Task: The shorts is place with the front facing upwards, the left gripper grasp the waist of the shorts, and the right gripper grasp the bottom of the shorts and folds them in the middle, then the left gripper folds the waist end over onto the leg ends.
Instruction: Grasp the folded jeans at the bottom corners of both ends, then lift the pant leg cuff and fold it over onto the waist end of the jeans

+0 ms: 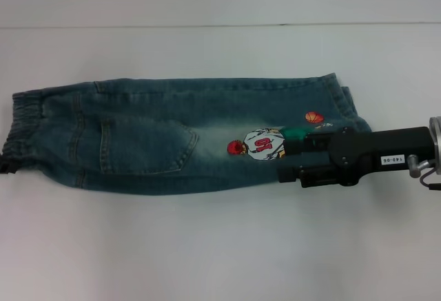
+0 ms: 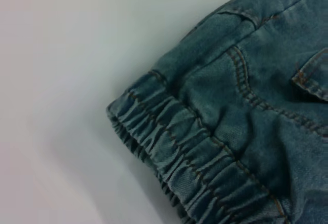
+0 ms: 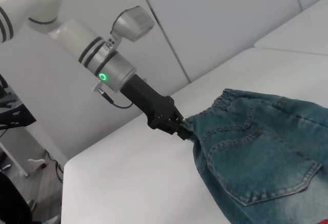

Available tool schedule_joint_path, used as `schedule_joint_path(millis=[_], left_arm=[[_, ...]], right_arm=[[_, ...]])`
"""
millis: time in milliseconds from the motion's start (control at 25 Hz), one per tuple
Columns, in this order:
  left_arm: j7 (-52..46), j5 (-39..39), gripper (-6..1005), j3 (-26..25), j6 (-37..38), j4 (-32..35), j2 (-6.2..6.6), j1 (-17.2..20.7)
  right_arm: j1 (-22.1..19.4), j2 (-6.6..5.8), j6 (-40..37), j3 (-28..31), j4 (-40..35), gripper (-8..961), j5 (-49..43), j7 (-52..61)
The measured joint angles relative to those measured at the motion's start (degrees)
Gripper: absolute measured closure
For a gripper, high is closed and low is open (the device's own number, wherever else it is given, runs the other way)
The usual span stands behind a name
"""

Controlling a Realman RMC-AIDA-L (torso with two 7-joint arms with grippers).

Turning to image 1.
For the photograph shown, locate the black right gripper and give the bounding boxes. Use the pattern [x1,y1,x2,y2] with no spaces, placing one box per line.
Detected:
[278,126,432,189]

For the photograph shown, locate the blue denim shorts basketball print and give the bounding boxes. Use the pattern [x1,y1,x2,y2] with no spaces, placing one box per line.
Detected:
[1,72,375,197]

